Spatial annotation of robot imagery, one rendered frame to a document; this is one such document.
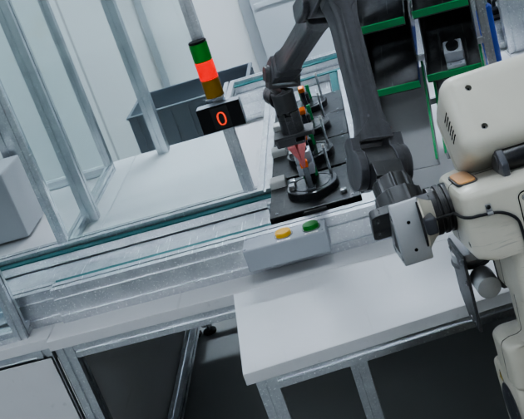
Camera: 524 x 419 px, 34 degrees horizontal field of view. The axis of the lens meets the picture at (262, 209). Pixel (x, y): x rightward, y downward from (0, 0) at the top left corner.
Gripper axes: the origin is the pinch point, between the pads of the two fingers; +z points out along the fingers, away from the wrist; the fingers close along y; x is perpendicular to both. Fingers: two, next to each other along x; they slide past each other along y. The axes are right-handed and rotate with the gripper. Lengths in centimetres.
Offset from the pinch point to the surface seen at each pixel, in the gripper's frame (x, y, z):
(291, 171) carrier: -25.2, 6.3, 10.2
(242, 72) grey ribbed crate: -232, 38, 24
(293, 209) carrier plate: 2.5, 5.7, 10.5
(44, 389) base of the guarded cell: 16, 82, 36
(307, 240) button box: 17.4, 2.9, 13.1
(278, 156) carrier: -40.5, 10.5, 9.9
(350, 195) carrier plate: 3.3, -9.4, 10.4
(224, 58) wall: -358, 63, 40
